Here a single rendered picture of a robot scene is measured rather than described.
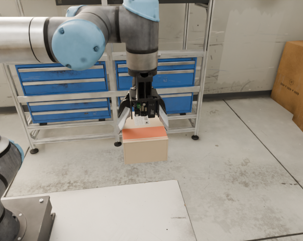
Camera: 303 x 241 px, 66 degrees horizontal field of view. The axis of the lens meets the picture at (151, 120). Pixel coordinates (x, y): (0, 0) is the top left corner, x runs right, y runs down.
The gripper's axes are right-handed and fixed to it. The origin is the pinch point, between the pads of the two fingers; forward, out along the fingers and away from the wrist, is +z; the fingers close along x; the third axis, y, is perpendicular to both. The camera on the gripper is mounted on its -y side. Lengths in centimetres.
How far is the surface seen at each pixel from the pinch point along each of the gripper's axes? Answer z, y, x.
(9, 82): 36, -138, -96
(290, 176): 109, -71, 136
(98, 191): 39.8, -14.5, -17.9
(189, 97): 61, -139, 60
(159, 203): 39.7, -4.8, 6.7
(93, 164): 110, -111, -35
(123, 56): 18, -137, -1
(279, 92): 94, -204, 207
